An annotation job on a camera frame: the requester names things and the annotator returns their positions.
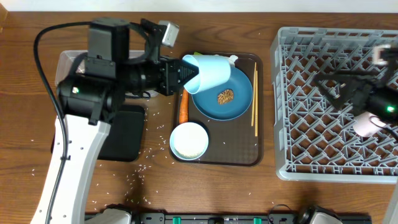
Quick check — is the light blue cup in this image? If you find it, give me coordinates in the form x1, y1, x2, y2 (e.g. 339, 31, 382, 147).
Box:
182, 55, 232, 95

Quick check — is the pink cup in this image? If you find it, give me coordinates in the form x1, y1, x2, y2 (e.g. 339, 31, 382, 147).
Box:
353, 112, 387, 138

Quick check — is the dark blue plate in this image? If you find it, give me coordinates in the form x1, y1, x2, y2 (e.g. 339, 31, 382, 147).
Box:
192, 67, 252, 121

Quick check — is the orange carrot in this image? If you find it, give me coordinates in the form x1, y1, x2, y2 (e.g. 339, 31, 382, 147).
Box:
178, 89, 189, 124

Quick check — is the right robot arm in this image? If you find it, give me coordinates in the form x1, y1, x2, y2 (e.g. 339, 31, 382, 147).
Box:
314, 72, 397, 150

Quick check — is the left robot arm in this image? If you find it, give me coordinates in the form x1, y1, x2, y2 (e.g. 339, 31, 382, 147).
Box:
32, 17, 198, 223

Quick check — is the grey dishwasher rack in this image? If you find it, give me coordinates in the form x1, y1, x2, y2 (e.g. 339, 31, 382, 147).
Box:
270, 27, 397, 184

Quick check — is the brown food piece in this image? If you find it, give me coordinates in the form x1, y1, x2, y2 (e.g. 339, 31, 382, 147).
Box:
217, 89, 234, 105

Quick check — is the crumpled white napkin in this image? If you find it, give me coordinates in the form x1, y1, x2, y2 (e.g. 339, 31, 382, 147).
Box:
221, 55, 239, 67

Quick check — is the brown serving tray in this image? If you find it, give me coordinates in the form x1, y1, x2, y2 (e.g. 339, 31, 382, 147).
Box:
188, 53, 263, 167

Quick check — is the light blue rice bowl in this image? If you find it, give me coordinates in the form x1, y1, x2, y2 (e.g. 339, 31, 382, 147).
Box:
169, 122, 209, 161

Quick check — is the wooden chopstick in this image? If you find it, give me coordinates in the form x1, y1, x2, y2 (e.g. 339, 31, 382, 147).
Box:
254, 71, 259, 137
251, 62, 257, 126

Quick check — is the black plastic tray bin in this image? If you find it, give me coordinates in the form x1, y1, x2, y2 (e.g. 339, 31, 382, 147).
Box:
63, 103, 144, 162

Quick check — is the clear plastic bin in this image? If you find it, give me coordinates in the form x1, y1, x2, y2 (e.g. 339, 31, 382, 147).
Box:
55, 50, 159, 98

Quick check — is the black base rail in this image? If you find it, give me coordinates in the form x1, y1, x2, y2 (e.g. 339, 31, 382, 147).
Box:
83, 205, 373, 224

